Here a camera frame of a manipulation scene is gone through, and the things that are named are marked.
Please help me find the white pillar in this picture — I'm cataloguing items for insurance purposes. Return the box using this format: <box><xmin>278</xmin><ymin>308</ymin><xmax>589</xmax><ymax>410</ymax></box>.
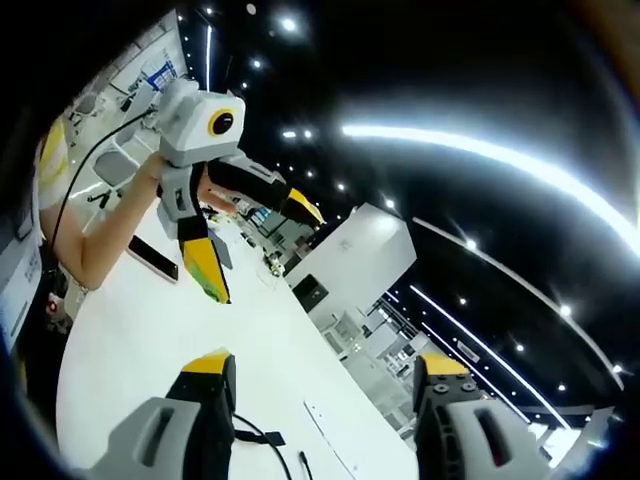
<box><xmin>283</xmin><ymin>201</ymin><xmax>419</xmax><ymax>314</ymax></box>

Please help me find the white desk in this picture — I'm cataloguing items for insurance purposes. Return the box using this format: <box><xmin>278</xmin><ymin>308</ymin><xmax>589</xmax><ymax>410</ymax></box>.
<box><xmin>54</xmin><ymin>197</ymin><xmax>420</xmax><ymax>480</ymax></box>

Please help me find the black smartphone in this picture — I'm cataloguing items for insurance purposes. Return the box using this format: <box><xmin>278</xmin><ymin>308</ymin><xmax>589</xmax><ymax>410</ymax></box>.
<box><xmin>126</xmin><ymin>234</ymin><xmax>180</xmax><ymax>285</ymax></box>

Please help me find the grey chair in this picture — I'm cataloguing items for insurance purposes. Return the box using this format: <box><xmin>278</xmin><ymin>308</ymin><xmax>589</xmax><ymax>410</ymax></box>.
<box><xmin>93</xmin><ymin>148</ymin><xmax>137</xmax><ymax>187</ymax></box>

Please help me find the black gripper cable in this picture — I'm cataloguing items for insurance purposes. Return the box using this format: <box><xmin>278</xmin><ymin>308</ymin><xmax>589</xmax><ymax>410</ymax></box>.
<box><xmin>49</xmin><ymin>110</ymin><xmax>155</xmax><ymax>249</ymax></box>

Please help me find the black Velcro strap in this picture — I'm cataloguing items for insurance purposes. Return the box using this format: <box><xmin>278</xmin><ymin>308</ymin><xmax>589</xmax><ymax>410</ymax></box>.
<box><xmin>233</xmin><ymin>428</ymin><xmax>288</xmax><ymax>448</ymax></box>

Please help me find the long ceiling light strip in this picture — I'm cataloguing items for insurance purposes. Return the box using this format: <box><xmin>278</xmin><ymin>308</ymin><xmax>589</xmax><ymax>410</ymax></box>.
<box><xmin>341</xmin><ymin>123</ymin><xmax>640</xmax><ymax>244</ymax></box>

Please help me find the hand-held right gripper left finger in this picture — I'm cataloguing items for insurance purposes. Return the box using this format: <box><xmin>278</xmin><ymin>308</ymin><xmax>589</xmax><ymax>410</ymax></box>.
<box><xmin>85</xmin><ymin>348</ymin><xmax>239</xmax><ymax>480</ymax></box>

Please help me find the person's yellow white sleeve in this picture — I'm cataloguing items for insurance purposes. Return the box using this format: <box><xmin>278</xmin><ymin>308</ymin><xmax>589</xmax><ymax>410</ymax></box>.
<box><xmin>33</xmin><ymin>118</ymin><xmax>72</xmax><ymax>211</ymax></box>

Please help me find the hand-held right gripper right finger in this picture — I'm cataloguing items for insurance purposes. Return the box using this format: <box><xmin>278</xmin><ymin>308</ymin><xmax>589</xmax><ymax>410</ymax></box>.
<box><xmin>412</xmin><ymin>351</ymin><xmax>556</xmax><ymax>480</ymax></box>

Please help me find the black charging cable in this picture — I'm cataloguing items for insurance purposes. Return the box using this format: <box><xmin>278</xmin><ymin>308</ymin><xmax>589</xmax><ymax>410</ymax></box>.
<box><xmin>232</xmin><ymin>412</ymin><xmax>312</xmax><ymax>480</ymax></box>

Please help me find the person's left hand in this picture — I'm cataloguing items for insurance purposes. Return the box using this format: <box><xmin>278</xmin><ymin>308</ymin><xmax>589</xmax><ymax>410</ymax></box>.
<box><xmin>133</xmin><ymin>152</ymin><xmax>166</xmax><ymax>195</ymax></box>

